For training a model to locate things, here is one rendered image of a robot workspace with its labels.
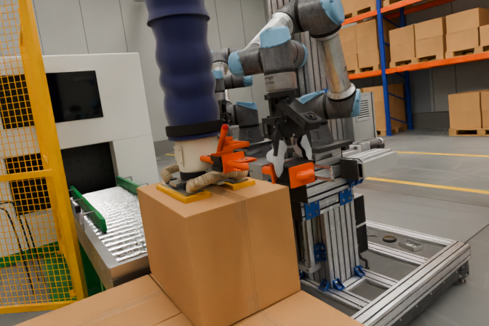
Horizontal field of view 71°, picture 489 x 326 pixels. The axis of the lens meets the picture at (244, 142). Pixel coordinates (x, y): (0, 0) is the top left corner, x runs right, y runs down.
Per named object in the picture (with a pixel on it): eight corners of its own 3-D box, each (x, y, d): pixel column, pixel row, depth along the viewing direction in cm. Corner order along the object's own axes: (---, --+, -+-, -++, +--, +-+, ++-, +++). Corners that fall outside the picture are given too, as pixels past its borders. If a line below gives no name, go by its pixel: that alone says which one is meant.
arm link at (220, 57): (236, 118, 186) (228, 43, 212) (209, 121, 187) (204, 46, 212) (239, 129, 197) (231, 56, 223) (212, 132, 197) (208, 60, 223)
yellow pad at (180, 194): (156, 189, 147) (154, 177, 147) (178, 183, 152) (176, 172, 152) (185, 204, 118) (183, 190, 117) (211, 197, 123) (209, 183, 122)
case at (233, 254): (150, 271, 160) (135, 187, 155) (225, 244, 180) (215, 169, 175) (204, 339, 109) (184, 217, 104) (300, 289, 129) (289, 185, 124)
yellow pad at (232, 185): (197, 179, 157) (195, 168, 156) (216, 174, 162) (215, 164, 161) (233, 191, 128) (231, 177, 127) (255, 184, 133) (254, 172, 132)
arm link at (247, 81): (249, 60, 222) (254, 92, 181) (231, 62, 223) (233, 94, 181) (247, 43, 216) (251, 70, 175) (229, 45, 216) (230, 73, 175)
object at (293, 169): (271, 183, 89) (269, 164, 88) (294, 177, 92) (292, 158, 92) (292, 188, 81) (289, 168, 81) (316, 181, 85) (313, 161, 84)
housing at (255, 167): (248, 177, 100) (247, 163, 100) (268, 172, 103) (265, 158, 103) (262, 181, 94) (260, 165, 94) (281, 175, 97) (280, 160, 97)
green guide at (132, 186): (116, 183, 381) (115, 175, 380) (126, 181, 387) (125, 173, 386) (169, 212, 247) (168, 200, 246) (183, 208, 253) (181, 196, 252)
